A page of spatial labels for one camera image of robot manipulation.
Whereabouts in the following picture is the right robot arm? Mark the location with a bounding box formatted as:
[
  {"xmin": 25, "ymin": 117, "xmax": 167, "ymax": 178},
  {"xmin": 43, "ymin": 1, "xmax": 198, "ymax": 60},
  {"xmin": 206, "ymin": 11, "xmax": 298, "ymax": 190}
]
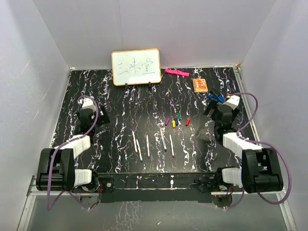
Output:
[{"xmin": 204, "ymin": 100, "xmax": 283, "ymax": 193}]

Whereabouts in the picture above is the white pen red tip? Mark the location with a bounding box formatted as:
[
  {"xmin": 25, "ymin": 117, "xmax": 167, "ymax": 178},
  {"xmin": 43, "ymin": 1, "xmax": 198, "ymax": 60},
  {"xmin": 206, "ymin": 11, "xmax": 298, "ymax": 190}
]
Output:
[{"xmin": 169, "ymin": 134, "xmax": 175, "ymax": 158}]

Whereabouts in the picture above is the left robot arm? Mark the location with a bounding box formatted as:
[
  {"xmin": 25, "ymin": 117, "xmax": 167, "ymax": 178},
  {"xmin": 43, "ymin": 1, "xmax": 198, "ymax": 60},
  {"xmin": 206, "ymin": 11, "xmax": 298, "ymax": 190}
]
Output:
[{"xmin": 36, "ymin": 106, "xmax": 110, "ymax": 192}]

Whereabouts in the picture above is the white pen green tip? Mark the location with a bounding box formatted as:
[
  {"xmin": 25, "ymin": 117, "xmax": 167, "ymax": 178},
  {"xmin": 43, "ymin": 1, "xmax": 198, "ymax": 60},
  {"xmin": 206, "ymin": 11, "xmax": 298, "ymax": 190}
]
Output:
[{"xmin": 136, "ymin": 139, "xmax": 143, "ymax": 162}]

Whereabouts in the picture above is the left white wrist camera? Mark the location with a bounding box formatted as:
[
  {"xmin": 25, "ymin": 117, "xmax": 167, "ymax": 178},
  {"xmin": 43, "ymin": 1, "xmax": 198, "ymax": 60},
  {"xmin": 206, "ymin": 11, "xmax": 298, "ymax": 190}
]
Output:
[{"xmin": 77, "ymin": 98, "xmax": 96, "ymax": 111}]

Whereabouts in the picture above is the white pen blue tip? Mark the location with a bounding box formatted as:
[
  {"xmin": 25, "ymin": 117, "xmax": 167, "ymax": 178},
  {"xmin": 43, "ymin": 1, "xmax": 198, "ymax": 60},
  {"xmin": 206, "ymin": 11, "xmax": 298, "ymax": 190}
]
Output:
[{"xmin": 160, "ymin": 130, "xmax": 167, "ymax": 152}]

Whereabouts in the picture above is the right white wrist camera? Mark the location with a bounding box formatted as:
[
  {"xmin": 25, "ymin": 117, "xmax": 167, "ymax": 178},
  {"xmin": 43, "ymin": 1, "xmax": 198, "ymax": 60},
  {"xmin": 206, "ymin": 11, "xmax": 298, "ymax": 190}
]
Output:
[{"xmin": 223, "ymin": 95, "xmax": 241, "ymax": 110}]

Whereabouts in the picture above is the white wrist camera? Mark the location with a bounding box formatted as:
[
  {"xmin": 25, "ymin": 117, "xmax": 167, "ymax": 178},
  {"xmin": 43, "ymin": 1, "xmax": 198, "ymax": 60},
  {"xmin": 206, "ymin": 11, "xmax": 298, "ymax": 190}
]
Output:
[
  {"xmin": 223, "ymin": 95, "xmax": 241, "ymax": 110},
  {"xmin": 77, "ymin": 98, "xmax": 96, "ymax": 111}
]

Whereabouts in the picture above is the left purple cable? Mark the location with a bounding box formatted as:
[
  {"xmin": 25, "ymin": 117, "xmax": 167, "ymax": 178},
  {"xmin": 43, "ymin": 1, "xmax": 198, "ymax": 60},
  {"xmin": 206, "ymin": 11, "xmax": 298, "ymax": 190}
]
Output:
[{"xmin": 47, "ymin": 95, "xmax": 100, "ymax": 211}]

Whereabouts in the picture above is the blue stapler tool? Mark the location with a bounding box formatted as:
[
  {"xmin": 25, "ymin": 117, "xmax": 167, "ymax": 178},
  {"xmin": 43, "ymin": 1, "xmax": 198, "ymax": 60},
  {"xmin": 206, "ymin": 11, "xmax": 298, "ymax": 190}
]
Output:
[{"xmin": 208, "ymin": 89, "xmax": 225, "ymax": 103}]

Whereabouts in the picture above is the white pen yellow tip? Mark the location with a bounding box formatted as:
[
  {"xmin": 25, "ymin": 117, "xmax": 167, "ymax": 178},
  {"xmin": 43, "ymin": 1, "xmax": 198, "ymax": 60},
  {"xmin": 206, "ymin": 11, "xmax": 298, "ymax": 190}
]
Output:
[{"xmin": 132, "ymin": 130, "xmax": 138, "ymax": 153}]

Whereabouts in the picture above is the orange card pack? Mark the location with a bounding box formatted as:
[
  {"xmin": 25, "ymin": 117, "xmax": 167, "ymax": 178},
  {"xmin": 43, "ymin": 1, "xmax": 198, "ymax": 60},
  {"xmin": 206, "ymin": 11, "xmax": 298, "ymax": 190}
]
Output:
[{"xmin": 192, "ymin": 78, "xmax": 208, "ymax": 93}]

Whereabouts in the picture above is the red pen cap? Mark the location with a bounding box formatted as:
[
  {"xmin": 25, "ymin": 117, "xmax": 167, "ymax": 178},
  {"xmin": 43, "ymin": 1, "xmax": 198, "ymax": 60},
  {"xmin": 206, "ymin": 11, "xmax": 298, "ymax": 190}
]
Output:
[{"xmin": 186, "ymin": 118, "xmax": 191, "ymax": 126}]

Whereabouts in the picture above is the white pen purple tip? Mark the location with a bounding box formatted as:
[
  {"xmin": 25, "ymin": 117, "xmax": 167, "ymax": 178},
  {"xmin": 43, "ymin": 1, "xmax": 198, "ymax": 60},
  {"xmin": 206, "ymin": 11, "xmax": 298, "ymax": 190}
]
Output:
[{"xmin": 146, "ymin": 135, "xmax": 151, "ymax": 158}]

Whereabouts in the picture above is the purple cable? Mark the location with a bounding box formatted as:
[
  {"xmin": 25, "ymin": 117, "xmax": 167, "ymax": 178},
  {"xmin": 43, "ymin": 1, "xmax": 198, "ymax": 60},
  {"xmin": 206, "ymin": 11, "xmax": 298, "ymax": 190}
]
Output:
[
  {"xmin": 47, "ymin": 95, "xmax": 100, "ymax": 211},
  {"xmin": 226, "ymin": 92, "xmax": 292, "ymax": 210}
]

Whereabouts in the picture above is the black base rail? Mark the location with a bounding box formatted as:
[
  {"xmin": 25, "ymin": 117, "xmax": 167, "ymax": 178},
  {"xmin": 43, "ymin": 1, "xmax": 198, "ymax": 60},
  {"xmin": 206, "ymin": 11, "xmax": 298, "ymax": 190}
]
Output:
[{"xmin": 72, "ymin": 172, "xmax": 244, "ymax": 204}]

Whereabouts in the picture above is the small whiteboard with wooden frame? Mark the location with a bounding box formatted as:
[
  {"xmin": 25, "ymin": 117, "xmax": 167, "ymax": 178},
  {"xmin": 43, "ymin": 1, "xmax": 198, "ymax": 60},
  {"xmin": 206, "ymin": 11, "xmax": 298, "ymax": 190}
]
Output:
[{"xmin": 111, "ymin": 49, "xmax": 162, "ymax": 86}]

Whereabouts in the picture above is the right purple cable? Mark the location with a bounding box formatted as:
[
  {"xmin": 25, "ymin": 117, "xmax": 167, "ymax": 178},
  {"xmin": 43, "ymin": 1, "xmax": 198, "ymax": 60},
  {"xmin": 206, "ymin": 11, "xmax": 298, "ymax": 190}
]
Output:
[{"xmin": 226, "ymin": 92, "xmax": 292, "ymax": 210}]

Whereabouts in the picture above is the pink plastic clip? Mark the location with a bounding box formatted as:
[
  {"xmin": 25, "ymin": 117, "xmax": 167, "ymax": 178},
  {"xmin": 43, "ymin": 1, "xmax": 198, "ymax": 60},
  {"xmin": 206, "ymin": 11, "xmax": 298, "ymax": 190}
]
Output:
[{"xmin": 165, "ymin": 68, "xmax": 190, "ymax": 77}]

